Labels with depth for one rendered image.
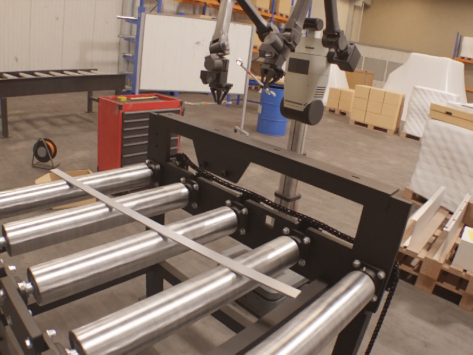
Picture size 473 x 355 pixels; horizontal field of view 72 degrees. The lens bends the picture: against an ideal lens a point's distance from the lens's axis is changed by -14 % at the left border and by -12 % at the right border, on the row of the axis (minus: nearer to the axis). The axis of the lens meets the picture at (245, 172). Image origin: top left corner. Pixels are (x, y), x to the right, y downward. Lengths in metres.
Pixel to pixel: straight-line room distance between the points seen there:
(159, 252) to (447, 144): 3.79
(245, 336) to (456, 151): 3.72
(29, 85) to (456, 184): 6.06
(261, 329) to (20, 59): 10.66
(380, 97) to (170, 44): 5.57
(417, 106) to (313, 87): 7.48
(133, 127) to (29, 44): 8.13
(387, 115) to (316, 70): 7.54
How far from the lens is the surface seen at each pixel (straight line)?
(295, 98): 2.06
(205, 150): 1.60
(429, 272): 2.93
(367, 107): 9.61
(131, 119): 3.47
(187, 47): 6.00
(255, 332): 1.08
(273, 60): 1.51
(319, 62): 2.00
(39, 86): 6.23
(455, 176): 4.48
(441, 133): 4.56
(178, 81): 6.01
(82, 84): 6.54
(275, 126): 6.89
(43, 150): 4.55
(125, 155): 3.52
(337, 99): 11.34
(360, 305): 1.12
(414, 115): 9.44
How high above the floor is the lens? 1.52
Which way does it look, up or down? 19 degrees down
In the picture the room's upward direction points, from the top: 7 degrees clockwise
